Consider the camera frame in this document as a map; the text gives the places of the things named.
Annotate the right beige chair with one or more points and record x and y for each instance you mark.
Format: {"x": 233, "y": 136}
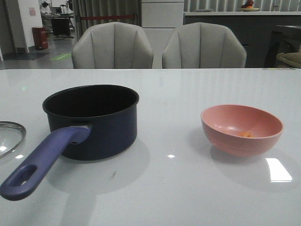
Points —
{"x": 203, "y": 45}

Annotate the black office desk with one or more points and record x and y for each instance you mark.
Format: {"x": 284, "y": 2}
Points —
{"x": 61, "y": 26}

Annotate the white refrigerator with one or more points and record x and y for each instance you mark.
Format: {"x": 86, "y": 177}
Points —
{"x": 159, "y": 18}

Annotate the beige chair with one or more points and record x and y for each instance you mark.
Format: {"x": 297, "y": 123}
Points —
{"x": 113, "y": 45}
{"x": 203, "y": 45}

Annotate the glass lid blue knob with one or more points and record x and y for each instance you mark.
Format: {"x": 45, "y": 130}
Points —
{"x": 12, "y": 135}

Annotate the fruit plate on counter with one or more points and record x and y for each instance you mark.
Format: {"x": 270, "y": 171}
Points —
{"x": 248, "y": 6}

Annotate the left beige chair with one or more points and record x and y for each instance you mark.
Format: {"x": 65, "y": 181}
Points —
{"x": 113, "y": 45}

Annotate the red trash bin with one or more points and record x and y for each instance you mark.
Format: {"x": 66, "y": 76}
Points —
{"x": 40, "y": 38}

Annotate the red barrier belt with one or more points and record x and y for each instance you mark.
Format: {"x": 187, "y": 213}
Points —
{"x": 133, "y": 16}

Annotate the pink bowl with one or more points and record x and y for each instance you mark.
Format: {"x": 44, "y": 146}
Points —
{"x": 222, "y": 124}

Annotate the dark grey counter cabinet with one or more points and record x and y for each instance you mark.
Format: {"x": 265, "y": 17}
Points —
{"x": 263, "y": 34}

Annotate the dark blue saucepan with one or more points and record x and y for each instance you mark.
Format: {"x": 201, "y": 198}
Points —
{"x": 86, "y": 123}

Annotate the grey curtain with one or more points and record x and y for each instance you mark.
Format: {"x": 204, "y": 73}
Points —
{"x": 104, "y": 8}

